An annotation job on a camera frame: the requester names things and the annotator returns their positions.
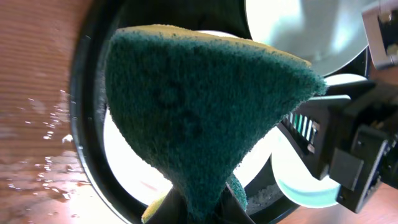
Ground white plate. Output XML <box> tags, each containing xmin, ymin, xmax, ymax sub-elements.
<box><xmin>102</xmin><ymin>29</ymin><xmax>280</xmax><ymax>207</ymax></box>

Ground green yellow scrub sponge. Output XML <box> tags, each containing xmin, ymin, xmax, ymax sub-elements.
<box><xmin>104</xmin><ymin>25</ymin><xmax>326</xmax><ymax>223</ymax></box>

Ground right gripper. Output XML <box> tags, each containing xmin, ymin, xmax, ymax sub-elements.
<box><xmin>277</xmin><ymin>81</ymin><xmax>397</xmax><ymax>213</ymax></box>

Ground mint green plate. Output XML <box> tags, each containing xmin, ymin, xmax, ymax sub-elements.
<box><xmin>245</xmin><ymin>0</ymin><xmax>374</xmax><ymax>75</ymax></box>
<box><xmin>271</xmin><ymin>73</ymin><xmax>366</xmax><ymax>208</ymax></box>

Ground round black tray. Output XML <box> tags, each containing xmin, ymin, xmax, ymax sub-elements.
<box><xmin>68</xmin><ymin>0</ymin><xmax>373</xmax><ymax>224</ymax></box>

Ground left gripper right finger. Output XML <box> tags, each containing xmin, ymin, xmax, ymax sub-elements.
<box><xmin>217</xmin><ymin>184</ymin><xmax>254</xmax><ymax>224</ymax></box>

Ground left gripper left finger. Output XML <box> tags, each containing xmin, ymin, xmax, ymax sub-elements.
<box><xmin>144</xmin><ymin>187</ymin><xmax>188</xmax><ymax>224</ymax></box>

